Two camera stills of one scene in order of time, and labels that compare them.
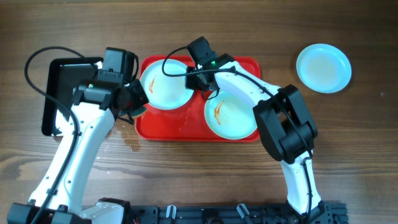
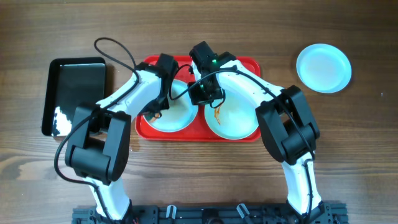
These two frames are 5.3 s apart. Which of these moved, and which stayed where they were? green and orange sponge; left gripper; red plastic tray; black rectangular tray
Moved: left gripper; green and orange sponge
Stayed: black rectangular tray; red plastic tray
